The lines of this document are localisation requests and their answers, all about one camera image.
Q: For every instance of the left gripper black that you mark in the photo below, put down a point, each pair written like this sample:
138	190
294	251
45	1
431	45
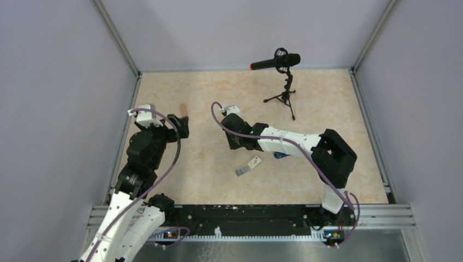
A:
182	125

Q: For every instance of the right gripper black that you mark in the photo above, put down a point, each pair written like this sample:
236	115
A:
232	144

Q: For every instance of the small white staple box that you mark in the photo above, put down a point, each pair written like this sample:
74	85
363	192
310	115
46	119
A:
254	162

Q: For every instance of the grey staple strip block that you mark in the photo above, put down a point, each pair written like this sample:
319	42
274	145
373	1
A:
241	171

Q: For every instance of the blue stapler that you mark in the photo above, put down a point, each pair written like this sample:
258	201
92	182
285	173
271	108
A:
280	155

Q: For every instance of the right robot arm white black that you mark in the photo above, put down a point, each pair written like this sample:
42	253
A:
332	158

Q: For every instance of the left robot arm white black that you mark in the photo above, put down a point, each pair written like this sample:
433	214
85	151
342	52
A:
117	239

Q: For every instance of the small brown staple box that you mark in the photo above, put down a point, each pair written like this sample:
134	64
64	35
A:
183	110

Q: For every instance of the black microphone orange tip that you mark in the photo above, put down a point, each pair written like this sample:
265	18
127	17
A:
275	62

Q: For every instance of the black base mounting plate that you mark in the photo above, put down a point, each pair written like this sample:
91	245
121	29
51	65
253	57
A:
257	220

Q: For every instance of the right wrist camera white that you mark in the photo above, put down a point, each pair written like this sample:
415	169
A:
233	109

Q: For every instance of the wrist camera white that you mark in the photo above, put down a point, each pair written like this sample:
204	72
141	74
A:
233	109
145	116

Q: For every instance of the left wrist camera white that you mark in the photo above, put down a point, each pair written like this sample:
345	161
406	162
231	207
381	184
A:
145	116

